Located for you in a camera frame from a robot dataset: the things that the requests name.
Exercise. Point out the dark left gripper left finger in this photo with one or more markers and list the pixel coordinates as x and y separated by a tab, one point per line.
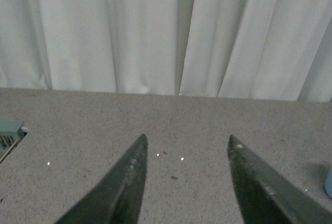
117	198

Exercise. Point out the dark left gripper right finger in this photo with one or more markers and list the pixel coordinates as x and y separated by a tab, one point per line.
264	195

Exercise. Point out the blue plastic cup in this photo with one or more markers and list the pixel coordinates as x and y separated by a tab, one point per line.
328	184

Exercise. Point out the white pleated curtain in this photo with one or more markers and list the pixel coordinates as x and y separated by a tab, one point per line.
249	49

